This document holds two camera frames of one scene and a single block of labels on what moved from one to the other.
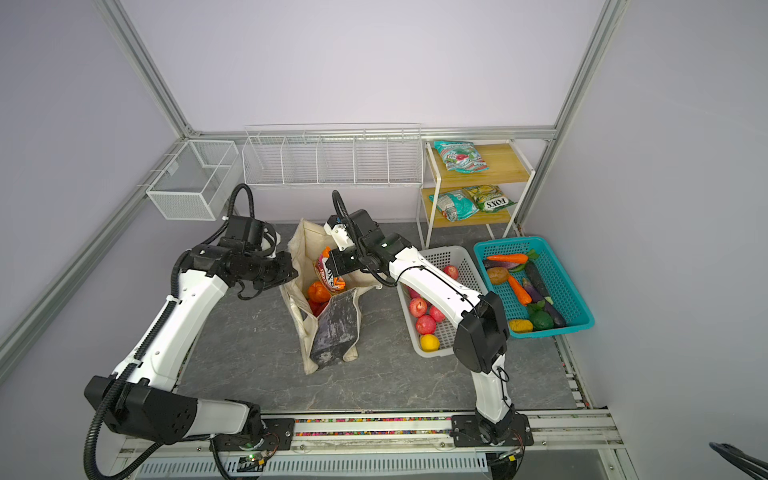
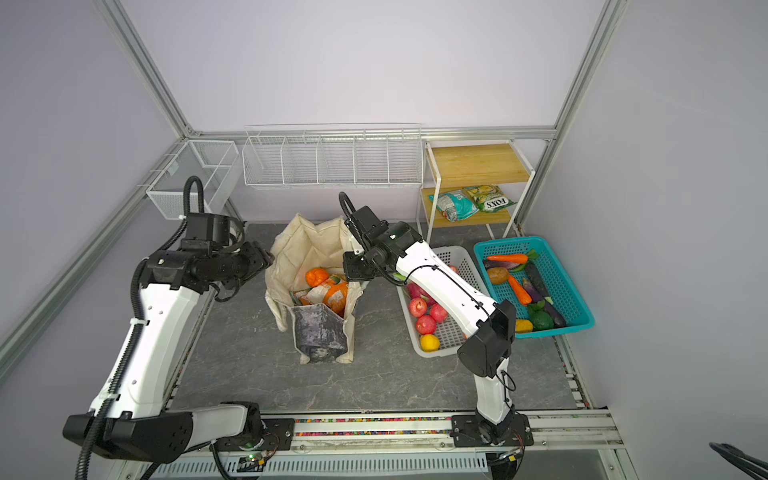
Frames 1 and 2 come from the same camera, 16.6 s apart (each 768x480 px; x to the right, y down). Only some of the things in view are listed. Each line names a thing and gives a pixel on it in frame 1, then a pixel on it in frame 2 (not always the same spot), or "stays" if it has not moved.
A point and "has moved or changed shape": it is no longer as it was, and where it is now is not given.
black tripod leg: x=755 y=468 stays
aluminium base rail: x=569 y=445 stays
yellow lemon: x=429 y=343 stays
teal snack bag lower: x=456 y=204 stays
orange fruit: x=318 y=292 -> x=316 y=276
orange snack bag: x=326 y=275 -> x=332 y=293
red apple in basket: x=417 y=307 stays
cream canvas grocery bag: x=305 y=247 has moved or changed shape
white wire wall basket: x=333 y=154 stays
